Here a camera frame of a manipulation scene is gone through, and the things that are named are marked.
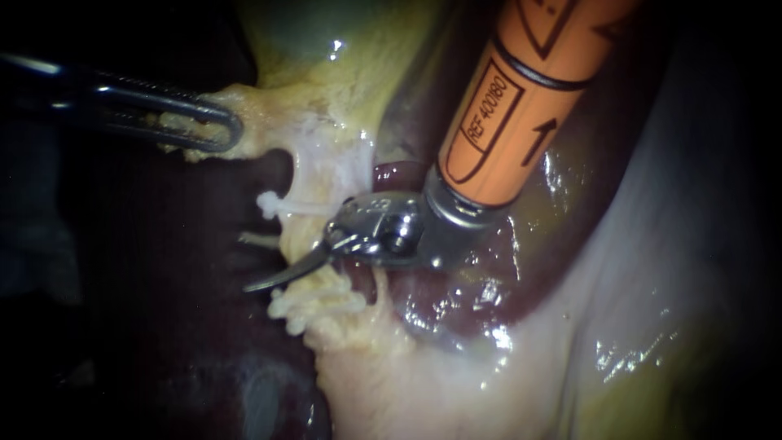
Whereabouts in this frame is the right arm instrument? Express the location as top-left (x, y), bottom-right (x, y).
top-left (322, 163), bottom-right (511, 271)

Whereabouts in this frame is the left arm instrument jaw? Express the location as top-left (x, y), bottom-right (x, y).
top-left (91, 68), bottom-right (246, 154)

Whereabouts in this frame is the right arm instrument jaw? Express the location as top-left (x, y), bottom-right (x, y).
top-left (235, 231), bottom-right (283, 250)
top-left (242, 240), bottom-right (336, 294)

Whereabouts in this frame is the left arm instrument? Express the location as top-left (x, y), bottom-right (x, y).
top-left (0, 51), bottom-right (103, 127)

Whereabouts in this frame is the gallbladder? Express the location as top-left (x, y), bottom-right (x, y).
top-left (156, 0), bottom-right (458, 164)

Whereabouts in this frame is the white clip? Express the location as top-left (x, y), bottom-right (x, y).
top-left (266, 285), bottom-right (369, 320)
top-left (255, 190), bottom-right (340, 221)

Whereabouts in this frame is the dark red liver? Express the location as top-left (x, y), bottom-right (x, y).
top-left (140, 36), bottom-right (667, 440)

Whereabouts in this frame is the pale fatty tissue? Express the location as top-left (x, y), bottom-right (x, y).
top-left (304, 36), bottom-right (782, 440)
top-left (292, 114), bottom-right (377, 210)

